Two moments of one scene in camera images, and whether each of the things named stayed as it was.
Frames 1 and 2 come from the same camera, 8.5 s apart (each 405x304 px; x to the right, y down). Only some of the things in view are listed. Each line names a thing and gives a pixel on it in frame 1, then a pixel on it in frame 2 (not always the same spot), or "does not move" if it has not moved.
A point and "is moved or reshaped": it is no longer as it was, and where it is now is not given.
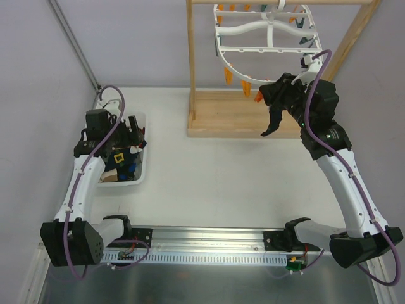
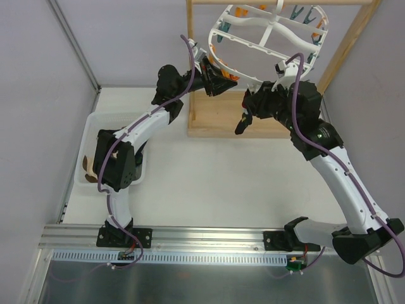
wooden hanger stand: (230, 113) does not move
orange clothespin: (228, 76) → (214, 49)
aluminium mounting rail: (197, 239) does not move
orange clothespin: (246, 87) → (226, 73)
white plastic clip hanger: (241, 28) is moved or reshaped
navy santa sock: (275, 116) → (246, 120)
